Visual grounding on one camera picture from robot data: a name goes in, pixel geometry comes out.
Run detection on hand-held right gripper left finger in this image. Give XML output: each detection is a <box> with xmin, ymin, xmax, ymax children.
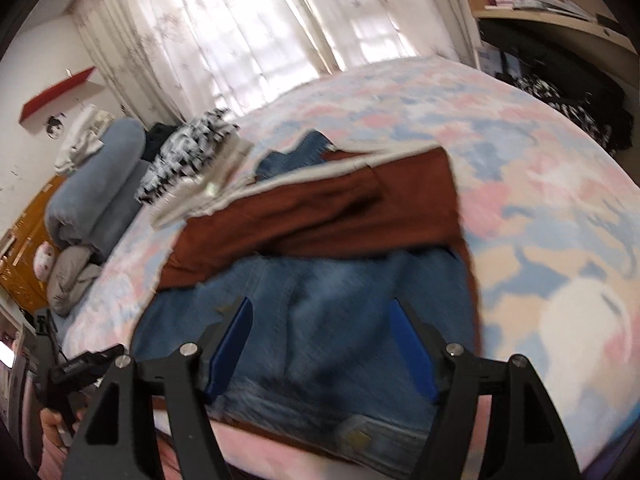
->
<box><xmin>62</xmin><ymin>296</ymin><xmax>255</xmax><ymax>480</ymax></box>

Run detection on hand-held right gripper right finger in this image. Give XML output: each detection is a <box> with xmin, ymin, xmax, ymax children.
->
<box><xmin>389</xmin><ymin>297</ymin><xmax>581</xmax><ymax>480</ymax></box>

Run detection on denim jacket with brown sleeves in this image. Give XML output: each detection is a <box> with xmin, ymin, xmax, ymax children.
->
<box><xmin>127</xmin><ymin>130</ymin><xmax>483</xmax><ymax>480</ymax></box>

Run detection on white folded clothes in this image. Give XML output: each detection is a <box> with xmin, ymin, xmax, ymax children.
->
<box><xmin>54</xmin><ymin>105</ymin><xmax>113</xmax><ymax>176</ymax></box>

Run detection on person's left hand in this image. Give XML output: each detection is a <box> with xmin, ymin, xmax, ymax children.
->
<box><xmin>39</xmin><ymin>406</ymin><xmax>77</xmax><ymax>454</ymax></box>

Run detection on grey crumpled cloth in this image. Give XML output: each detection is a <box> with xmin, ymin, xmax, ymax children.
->
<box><xmin>47</xmin><ymin>246</ymin><xmax>103</xmax><ymax>317</ymax></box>

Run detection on pink plush toy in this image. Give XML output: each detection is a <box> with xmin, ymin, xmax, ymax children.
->
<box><xmin>34</xmin><ymin>241</ymin><xmax>58</xmax><ymax>281</ymax></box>

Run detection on wooden headboard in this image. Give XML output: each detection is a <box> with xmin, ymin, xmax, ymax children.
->
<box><xmin>0</xmin><ymin>175</ymin><xmax>68</xmax><ymax>313</ymax></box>

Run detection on cream folded garment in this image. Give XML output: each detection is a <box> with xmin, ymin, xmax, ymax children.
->
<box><xmin>150</xmin><ymin>140</ymin><xmax>256</xmax><ymax>228</ymax></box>

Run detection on blue-grey folded quilt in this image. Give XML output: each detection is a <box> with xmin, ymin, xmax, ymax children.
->
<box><xmin>45</xmin><ymin>119</ymin><xmax>151</xmax><ymax>263</ymax></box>

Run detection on black and white printed garment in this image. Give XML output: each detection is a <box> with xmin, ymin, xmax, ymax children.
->
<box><xmin>135</xmin><ymin>107</ymin><xmax>241</xmax><ymax>206</ymax></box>

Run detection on dark fuzzy cloth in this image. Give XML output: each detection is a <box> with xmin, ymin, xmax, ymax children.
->
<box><xmin>145</xmin><ymin>121</ymin><xmax>188</xmax><ymax>161</ymax></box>

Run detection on black and white patterned cloth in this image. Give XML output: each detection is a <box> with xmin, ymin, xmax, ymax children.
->
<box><xmin>515</xmin><ymin>75</ymin><xmax>601</xmax><ymax>146</ymax></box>

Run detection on white leaf-print curtain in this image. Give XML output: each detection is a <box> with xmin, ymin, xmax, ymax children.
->
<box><xmin>70</xmin><ymin>0</ymin><xmax>476</xmax><ymax>131</ymax></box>

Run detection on black bag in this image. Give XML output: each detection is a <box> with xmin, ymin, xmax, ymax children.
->
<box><xmin>480</xmin><ymin>20</ymin><xmax>636</xmax><ymax>151</ymax></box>

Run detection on light wooden desk shelf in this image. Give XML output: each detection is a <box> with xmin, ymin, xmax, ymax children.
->
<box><xmin>452</xmin><ymin>0</ymin><xmax>640</xmax><ymax>56</ymax></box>

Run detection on stack of papers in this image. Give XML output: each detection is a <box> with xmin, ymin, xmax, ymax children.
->
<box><xmin>515</xmin><ymin>0</ymin><xmax>596</xmax><ymax>23</ymax></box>

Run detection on red wall shelf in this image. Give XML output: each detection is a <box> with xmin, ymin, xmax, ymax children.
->
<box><xmin>21</xmin><ymin>66</ymin><xmax>98</xmax><ymax>118</ymax></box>

